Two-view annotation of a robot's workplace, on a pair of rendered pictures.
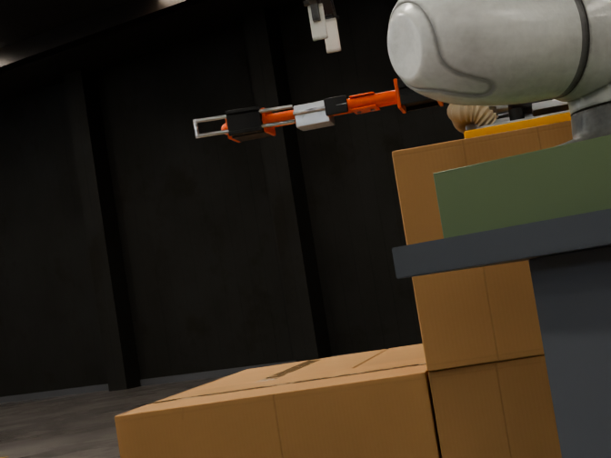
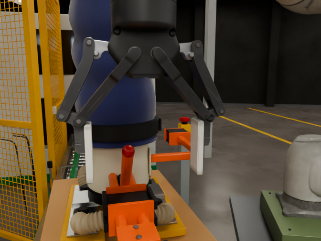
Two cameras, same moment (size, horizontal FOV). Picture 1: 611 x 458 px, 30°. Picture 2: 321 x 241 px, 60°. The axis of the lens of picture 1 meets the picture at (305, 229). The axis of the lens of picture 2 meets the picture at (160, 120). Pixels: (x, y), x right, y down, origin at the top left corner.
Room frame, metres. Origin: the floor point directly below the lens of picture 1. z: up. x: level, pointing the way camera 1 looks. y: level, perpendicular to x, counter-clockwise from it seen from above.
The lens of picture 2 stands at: (2.39, 0.21, 1.33)
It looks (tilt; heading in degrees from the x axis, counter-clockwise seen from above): 10 degrees down; 246
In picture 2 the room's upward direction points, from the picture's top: straight up
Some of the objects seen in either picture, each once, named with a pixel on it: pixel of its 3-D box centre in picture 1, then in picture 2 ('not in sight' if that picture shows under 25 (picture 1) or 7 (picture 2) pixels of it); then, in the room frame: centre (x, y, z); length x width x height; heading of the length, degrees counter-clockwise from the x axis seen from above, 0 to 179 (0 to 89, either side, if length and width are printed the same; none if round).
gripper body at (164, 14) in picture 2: not in sight; (144, 38); (2.27, -0.10, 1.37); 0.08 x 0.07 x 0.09; 168
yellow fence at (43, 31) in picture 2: not in sight; (56, 101); (2.19, -2.69, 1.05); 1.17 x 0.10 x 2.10; 79
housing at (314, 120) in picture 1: (314, 115); not in sight; (2.28, -0.05, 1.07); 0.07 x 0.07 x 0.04; 79
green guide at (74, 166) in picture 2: not in sight; (73, 151); (2.09, -2.41, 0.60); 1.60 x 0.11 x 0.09; 79
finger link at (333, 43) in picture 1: (331, 35); (89, 151); (2.34, -0.12, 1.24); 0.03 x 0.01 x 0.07; 78
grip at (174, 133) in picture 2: not in sight; (176, 136); (1.88, -0.75, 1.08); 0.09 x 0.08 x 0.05; 169
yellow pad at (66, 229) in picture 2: not in sight; (84, 204); (2.29, -0.53, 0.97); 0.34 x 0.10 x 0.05; 79
